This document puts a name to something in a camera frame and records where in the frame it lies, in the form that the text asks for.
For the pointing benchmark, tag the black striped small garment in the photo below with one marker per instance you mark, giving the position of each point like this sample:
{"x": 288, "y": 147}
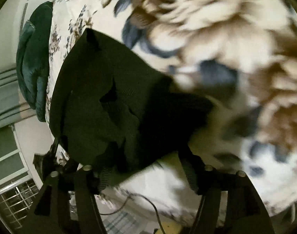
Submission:
{"x": 112, "y": 111}

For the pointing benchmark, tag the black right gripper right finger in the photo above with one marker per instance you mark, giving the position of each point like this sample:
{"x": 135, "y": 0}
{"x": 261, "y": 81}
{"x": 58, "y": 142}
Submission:
{"x": 229, "y": 202}

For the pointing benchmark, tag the white wire rack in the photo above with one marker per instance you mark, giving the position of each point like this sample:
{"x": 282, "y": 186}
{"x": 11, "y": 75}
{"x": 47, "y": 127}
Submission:
{"x": 16, "y": 198}

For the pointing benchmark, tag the dark green folded quilt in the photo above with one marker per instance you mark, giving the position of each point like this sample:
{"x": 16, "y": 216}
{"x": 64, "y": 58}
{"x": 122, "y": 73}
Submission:
{"x": 32, "y": 58}

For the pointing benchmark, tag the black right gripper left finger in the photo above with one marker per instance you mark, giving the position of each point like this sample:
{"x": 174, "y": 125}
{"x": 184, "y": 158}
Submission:
{"x": 66, "y": 203}

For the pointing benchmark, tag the white headboard panel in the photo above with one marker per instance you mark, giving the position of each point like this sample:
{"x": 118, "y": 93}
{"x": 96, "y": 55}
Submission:
{"x": 13, "y": 15}

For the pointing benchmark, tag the floral fleece bed blanket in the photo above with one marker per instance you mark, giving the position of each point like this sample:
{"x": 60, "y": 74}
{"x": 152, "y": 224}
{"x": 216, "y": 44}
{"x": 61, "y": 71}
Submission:
{"x": 239, "y": 54}

